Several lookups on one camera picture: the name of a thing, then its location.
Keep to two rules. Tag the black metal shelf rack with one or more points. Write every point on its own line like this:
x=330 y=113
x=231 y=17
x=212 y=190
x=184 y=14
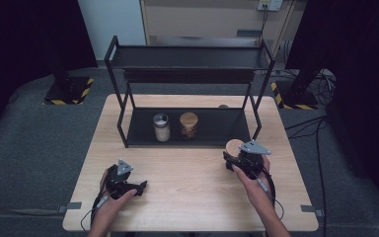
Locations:
x=210 y=126

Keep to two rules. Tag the white wall socket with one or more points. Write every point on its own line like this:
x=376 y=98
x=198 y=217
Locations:
x=271 y=4

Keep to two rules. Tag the glass jar with wooden lid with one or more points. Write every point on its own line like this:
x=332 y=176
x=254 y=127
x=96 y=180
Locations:
x=234 y=147
x=189 y=121

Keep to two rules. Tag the black stand with striped base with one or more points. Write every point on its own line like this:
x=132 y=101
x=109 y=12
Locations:
x=296 y=95
x=67 y=89

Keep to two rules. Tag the person's left hand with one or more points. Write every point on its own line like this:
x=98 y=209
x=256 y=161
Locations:
x=110 y=207

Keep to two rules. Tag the beige wooden cabinet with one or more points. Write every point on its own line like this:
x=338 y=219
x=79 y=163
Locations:
x=204 y=19

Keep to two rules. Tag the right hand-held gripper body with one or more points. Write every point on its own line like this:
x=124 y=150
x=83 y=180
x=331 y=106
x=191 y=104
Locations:
x=251 y=164

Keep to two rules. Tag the dark curtain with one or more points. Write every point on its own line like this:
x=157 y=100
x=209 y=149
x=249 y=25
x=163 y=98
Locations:
x=358 y=49

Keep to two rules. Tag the grey table bracket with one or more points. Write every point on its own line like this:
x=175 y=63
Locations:
x=70 y=206
x=311 y=209

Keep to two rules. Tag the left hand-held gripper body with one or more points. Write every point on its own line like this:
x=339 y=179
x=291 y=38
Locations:
x=118 y=184

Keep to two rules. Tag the glass jar with metal lid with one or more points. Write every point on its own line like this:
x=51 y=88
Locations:
x=162 y=130

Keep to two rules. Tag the person's right hand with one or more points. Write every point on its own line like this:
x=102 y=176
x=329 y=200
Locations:
x=256 y=191

